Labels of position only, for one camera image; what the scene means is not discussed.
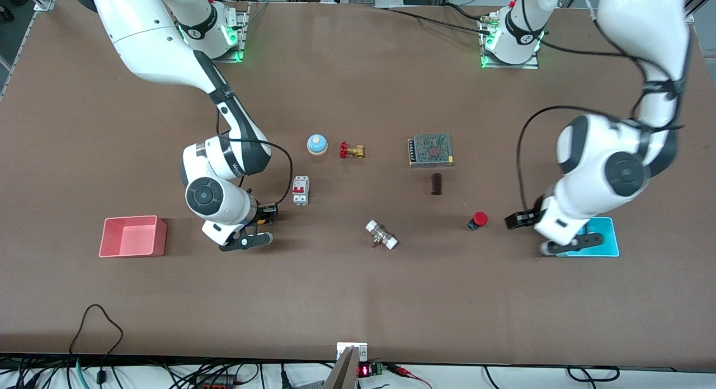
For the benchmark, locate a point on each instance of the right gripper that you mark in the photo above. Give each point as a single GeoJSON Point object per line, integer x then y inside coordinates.
{"type": "Point", "coordinates": [264, 212]}

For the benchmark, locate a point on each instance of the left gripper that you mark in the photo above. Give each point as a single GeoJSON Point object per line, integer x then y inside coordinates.
{"type": "Point", "coordinates": [530, 216]}

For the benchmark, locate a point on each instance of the red push button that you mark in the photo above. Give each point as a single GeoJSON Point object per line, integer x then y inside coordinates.
{"type": "Point", "coordinates": [480, 218]}

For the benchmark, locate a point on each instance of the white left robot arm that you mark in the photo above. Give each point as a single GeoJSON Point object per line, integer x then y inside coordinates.
{"type": "Point", "coordinates": [643, 19]}

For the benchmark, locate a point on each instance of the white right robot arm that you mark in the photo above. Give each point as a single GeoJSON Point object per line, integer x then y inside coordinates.
{"type": "Point", "coordinates": [151, 42]}

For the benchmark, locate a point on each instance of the cyan plastic bin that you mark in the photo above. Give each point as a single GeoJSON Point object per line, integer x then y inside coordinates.
{"type": "Point", "coordinates": [607, 238]}

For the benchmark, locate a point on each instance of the white circuit breaker red switches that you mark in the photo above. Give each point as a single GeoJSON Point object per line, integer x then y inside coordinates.
{"type": "Point", "coordinates": [300, 190]}

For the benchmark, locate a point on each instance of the blue button with yellow cap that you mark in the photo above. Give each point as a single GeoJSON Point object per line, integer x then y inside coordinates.
{"type": "Point", "coordinates": [316, 145]}

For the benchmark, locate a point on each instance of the pink plastic bin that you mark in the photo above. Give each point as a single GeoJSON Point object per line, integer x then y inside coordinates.
{"type": "Point", "coordinates": [131, 238]}

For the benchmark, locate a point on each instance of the white capped brass valve fitting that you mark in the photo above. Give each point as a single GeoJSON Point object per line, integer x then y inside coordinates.
{"type": "Point", "coordinates": [386, 239]}

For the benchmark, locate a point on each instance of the dark brown cylinder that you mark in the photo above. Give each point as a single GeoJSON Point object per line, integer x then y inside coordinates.
{"type": "Point", "coordinates": [436, 184]}

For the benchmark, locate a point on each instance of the red digit display module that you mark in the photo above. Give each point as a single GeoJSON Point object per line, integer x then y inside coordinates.
{"type": "Point", "coordinates": [363, 370]}

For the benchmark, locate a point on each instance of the perforated metal power supply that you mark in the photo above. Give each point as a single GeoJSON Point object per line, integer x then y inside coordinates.
{"type": "Point", "coordinates": [432, 148]}

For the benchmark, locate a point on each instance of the silver metal bracket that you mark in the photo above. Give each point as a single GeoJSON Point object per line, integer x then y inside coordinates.
{"type": "Point", "coordinates": [342, 348]}

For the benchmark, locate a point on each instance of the grey camera pole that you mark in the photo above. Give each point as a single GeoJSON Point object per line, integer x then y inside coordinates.
{"type": "Point", "coordinates": [342, 375]}

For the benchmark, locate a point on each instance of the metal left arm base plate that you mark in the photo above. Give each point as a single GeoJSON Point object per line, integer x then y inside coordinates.
{"type": "Point", "coordinates": [512, 65]}

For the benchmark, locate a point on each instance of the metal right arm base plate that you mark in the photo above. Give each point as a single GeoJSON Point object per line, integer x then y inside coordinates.
{"type": "Point", "coordinates": [240, 42]}

